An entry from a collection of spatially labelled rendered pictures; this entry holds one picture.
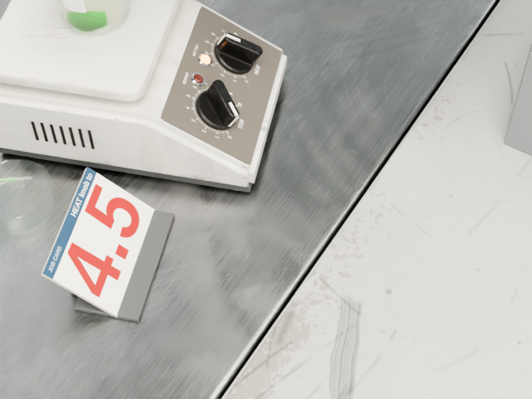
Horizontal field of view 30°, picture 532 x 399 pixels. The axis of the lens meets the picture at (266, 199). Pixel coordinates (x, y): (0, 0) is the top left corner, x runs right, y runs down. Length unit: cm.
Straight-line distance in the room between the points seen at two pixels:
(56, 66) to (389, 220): 26
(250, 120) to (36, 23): 17
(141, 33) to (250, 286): 19
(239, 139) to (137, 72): 9
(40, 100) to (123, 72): 6
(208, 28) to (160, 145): 11
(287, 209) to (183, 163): 8
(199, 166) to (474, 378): 24
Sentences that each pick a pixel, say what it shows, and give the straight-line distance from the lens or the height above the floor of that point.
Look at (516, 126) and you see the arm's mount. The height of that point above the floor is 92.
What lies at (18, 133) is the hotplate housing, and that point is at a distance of 74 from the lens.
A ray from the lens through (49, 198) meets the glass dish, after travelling 72.
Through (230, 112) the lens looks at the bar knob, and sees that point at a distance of 70.
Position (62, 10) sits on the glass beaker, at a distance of 72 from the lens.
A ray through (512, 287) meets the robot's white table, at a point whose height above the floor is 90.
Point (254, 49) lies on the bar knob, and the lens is 74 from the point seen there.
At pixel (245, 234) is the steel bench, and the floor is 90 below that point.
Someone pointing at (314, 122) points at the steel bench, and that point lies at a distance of 77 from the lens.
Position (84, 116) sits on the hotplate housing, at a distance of 70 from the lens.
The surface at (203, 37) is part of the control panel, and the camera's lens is 75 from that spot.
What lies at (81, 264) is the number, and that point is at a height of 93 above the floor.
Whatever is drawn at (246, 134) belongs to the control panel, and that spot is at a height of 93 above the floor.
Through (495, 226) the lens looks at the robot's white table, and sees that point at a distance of 72.
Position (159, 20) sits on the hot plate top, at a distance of 72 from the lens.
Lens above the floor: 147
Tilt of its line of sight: 53 degrees down
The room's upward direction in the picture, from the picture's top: 1 degrees counter-clockwise
